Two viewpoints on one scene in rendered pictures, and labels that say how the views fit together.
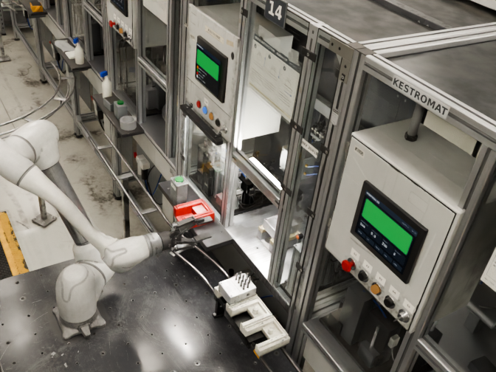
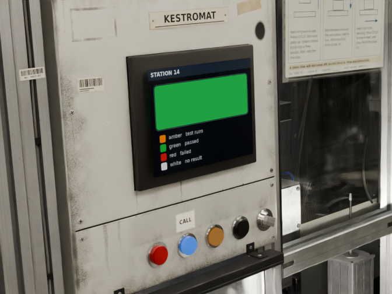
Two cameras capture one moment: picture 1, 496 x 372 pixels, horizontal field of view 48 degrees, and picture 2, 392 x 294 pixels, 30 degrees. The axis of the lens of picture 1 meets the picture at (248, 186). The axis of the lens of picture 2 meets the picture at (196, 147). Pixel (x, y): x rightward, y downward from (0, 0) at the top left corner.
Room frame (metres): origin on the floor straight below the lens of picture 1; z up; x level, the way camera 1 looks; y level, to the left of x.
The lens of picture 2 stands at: (2.27, 1.35, 1.81)
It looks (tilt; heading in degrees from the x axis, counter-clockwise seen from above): 11 degrees down; 265
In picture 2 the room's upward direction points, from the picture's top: 3 degrees counter-clockwise
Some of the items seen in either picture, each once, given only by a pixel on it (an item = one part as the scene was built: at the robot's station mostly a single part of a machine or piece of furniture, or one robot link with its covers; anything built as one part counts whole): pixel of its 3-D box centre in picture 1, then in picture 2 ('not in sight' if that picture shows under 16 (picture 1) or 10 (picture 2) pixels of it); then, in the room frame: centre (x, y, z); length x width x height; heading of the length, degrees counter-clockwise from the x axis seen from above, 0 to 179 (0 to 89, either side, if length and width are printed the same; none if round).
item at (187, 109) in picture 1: (201, 122); (198, 278); (2.17, 0.24, 1.37); 0.36 x 0.04 x 0.04; 35
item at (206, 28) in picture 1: (232, 69); (139, 127); (2.25, 0.13, 1.60); 0.42 x 0.29 x 0.46; 35
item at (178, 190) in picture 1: (180, 189); not in sight; (2.18, 0.33, 0.97); 0.08 x 0.08 x 0.12; 35
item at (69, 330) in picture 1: (80, 317); not in sight; (1.54, 0.64, 0.71); 0.22 x 0.18 x 0.06; 35
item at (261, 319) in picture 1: (249, 318); not in sight; (1.54, -0.07, 0.84); 0.36 x 0.14 x 0.10; 35
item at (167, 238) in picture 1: (169, 238); not in sight; (1.64, 0.28, 1.12); 0.09 x 0.07 x 0.08; 125
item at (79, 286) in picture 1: (77, 289); not in sight; (1.57, 0.65, 0.85); 0.18 x 0.16 x 0.22; 168
